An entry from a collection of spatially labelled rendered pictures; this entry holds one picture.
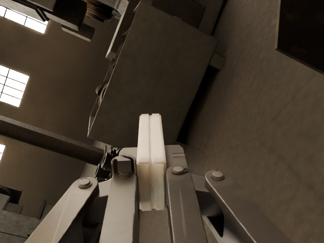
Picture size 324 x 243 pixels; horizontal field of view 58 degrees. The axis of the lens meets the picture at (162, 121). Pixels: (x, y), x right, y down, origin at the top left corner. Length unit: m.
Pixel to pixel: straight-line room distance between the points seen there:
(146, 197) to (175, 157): 0.03
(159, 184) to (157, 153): 0.02
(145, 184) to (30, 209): 11.48
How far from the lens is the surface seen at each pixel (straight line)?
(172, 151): 0.17
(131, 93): 2.10
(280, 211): 1.31
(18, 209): 7.52
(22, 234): 3.36
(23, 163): 10.88
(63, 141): 6.50
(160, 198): 0.16
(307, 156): 1.28
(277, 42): 0.30
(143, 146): 0.16
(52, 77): 9.93
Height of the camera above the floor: 0.87
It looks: 16 degrees down
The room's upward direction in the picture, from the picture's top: 69 degrees counter-clockwise
